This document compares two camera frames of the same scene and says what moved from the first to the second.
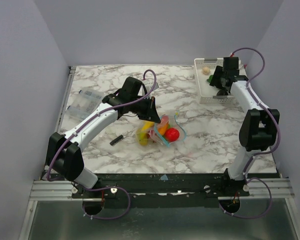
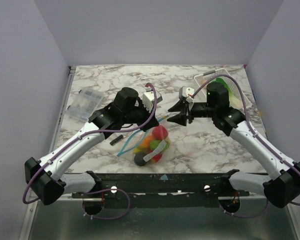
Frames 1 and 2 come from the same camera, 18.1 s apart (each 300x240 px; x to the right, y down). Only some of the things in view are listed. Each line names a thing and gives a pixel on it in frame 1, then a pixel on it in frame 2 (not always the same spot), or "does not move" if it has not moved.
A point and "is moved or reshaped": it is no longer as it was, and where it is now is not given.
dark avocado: (222, 93) is moved or reshaped
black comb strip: (117, 139) does not move
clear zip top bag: (167, 132) is moved or reshaped
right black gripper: (217, 77) → (187, 111)
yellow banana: (145, 125) is moved or reshaped
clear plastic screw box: (85, 103) does not move
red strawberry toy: (171, 134) → (159, 132)
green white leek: (210, 77) → (233, 99)
